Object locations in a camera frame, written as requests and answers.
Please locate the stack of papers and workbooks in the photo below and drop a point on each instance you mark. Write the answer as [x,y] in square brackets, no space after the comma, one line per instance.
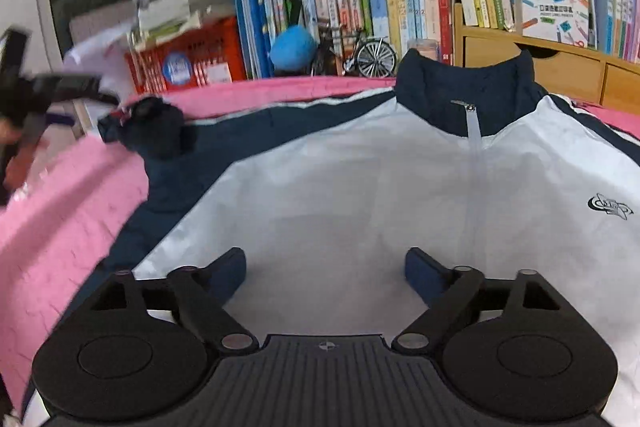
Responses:
[175,2]

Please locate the white and navy jacket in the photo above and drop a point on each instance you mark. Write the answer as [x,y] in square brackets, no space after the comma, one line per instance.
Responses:
[350,182]

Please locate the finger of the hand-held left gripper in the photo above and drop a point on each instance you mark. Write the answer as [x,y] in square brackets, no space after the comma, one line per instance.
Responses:
[75,89]

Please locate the model bicycle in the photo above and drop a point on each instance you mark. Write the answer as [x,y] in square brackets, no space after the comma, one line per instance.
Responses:
[370,54]

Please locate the wooden drawer organizer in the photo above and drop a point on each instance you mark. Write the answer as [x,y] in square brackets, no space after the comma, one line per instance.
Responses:
[550,62]

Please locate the red plastic crate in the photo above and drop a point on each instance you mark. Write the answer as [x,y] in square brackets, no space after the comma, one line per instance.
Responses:
[210,57]

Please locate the row of tall blue books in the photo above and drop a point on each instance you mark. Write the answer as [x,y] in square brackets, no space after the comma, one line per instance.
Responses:
[255,7]

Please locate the loose white paper sheets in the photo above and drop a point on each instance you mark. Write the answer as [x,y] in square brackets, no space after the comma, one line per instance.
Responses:
[95,47]

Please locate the row of colourful spined books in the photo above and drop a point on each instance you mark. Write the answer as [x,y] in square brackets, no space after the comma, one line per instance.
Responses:
[390,2]

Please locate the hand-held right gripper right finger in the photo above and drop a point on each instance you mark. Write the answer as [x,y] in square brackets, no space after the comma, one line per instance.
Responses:
[420,272]

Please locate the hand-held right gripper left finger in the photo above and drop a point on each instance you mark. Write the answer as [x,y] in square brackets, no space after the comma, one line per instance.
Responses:
[230,267]

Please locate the pink bunny print blanket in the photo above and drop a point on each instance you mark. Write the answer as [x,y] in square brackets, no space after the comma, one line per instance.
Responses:
[60,207]

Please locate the white grid board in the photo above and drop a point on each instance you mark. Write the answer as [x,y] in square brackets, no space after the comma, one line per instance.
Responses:
[95,24]

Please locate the white box with pencil print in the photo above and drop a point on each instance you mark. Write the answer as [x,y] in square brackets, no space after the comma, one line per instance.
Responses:
[552,12]

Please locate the round blue plush ball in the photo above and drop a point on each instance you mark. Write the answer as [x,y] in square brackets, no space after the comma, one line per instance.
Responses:
[294,49]

